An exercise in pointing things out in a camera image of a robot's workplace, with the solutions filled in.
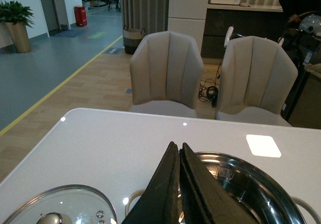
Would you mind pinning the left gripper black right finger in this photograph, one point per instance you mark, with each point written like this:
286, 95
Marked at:
204, 199

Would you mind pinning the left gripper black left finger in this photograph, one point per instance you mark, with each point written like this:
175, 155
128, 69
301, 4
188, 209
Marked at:
159, 202

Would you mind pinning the glass pot lid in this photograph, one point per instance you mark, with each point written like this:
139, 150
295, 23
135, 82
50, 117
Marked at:
74, 203

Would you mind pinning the grey electric cooking pot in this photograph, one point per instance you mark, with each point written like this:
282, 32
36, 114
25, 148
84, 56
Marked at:
262, 197

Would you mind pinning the beige chair on right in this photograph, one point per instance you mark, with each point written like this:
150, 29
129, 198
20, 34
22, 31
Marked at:
256, 77

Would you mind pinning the beige chair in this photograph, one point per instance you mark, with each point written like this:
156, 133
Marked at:
256, 77
166, 71

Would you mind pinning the beige chair on left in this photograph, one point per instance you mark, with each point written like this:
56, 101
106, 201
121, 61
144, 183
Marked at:
166, 71

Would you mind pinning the woven laundry basket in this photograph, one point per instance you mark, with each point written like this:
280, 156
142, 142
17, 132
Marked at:
132, 38

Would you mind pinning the black baby stroller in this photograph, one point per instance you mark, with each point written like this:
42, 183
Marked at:
300, 40

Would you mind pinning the white cabinet column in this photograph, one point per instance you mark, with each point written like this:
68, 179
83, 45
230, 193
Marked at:
188, 17

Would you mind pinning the red bin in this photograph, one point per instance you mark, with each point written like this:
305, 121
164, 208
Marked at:
80, 16

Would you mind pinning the potted green plant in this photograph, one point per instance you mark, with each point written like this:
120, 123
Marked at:
17, 18

